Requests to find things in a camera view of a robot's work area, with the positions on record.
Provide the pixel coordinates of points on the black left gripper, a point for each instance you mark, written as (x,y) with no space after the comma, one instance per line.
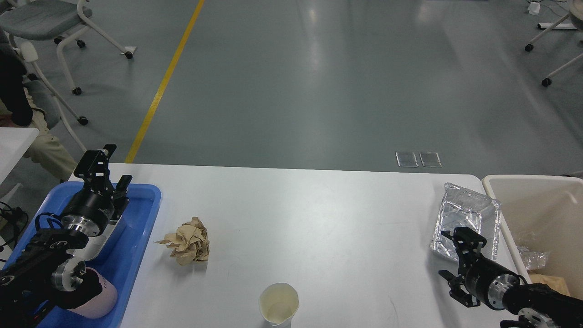
(91,209)

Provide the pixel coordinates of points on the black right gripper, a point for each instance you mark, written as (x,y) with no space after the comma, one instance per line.
(479,279)

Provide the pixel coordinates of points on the aluminium foil tray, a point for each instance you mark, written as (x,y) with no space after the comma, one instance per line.
(462,207)

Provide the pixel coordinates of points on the rectangular metal tin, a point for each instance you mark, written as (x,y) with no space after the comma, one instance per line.
(100,247)

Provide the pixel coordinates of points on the pink ribbed mug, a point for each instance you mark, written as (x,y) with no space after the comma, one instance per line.
(94,298)

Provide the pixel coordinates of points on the cream paper cup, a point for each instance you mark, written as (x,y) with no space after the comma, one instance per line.
(278,304)

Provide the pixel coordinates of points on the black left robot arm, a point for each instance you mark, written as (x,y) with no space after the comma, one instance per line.
(48,274)

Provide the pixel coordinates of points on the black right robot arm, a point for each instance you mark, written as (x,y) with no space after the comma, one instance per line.
(539,306)

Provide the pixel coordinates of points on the crumpled clear plastic wrap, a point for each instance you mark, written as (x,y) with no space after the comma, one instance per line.
(533,260)

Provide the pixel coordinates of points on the blue plastic tray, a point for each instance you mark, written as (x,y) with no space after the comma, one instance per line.
(119,261)

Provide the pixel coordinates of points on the crumpled brown paper ball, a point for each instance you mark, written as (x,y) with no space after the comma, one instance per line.
(189,243)

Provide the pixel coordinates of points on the beige plastic bin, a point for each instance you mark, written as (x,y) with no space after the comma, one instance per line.
(544,214)

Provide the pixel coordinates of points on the right metal floor plate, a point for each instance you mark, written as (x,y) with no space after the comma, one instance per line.
(430,159)

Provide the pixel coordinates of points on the metal floor plate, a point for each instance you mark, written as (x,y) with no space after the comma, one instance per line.
(430,159)
(406,159)

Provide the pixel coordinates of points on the white side table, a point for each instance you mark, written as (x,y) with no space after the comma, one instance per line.
(14,142)

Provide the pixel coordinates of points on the left metal floor plate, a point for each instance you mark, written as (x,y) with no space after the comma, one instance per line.
(406,159)

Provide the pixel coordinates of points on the seated person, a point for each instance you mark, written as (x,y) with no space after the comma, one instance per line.
(18,110)

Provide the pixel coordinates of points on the white floor power adapter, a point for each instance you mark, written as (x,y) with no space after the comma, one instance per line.
(534,7)

